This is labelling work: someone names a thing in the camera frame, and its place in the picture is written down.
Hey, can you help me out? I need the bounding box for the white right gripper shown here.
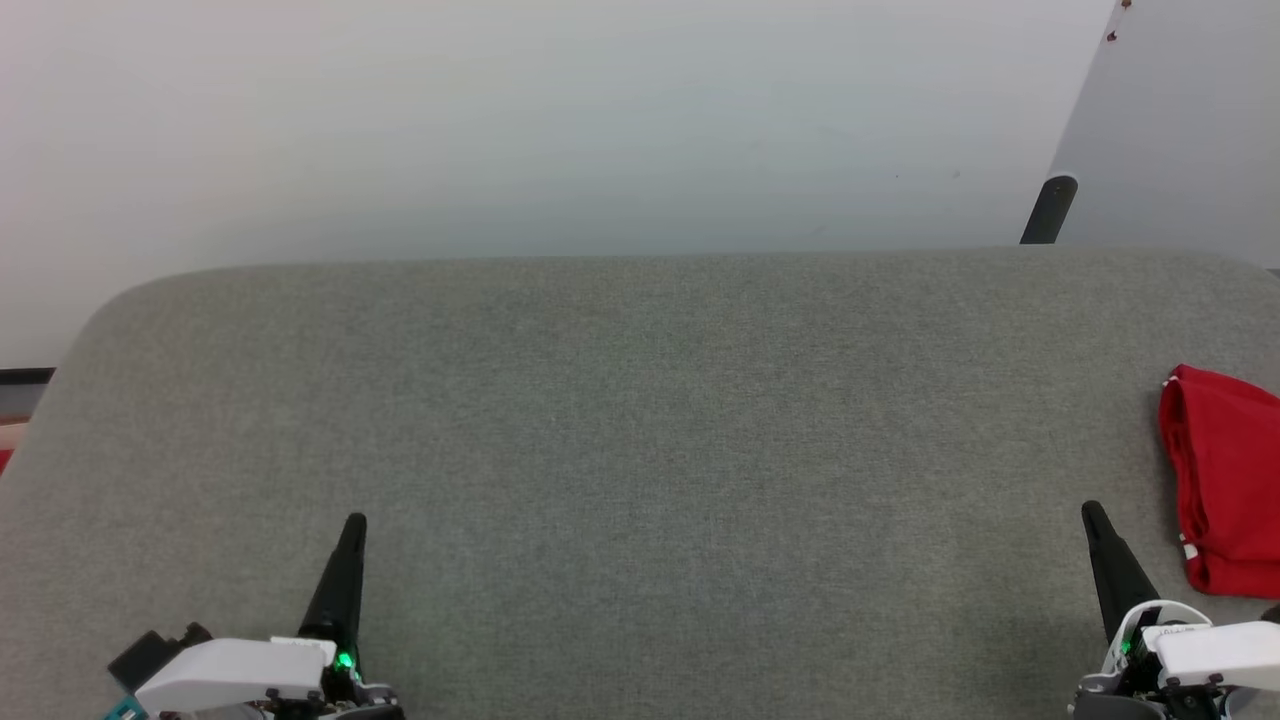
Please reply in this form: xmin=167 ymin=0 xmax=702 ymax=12
xmin=1067 ymin=500 xmax=1280 ymax=720

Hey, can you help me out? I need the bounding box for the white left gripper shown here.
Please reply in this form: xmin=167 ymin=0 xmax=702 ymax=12
xmin=133 ymin=512 xmax=407 ymax=720

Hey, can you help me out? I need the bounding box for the red and white basketball jersey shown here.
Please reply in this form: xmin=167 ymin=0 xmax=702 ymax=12
xmin=1157 ymin=363 xmax=1280 ymax=600

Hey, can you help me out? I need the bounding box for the grey fabric sofa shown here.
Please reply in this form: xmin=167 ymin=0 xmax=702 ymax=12
xmin=0 ymin=246 xmax=1280 ymax=720

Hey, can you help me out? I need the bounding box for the black slanted pole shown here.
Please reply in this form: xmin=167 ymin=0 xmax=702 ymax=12
xmin=1018 ymin=174 xmax=1080 ymax=247

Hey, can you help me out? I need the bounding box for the white board panel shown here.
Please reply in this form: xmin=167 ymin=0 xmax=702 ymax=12
xmin=1045 ymin=0 xmax=1280 ymax=271

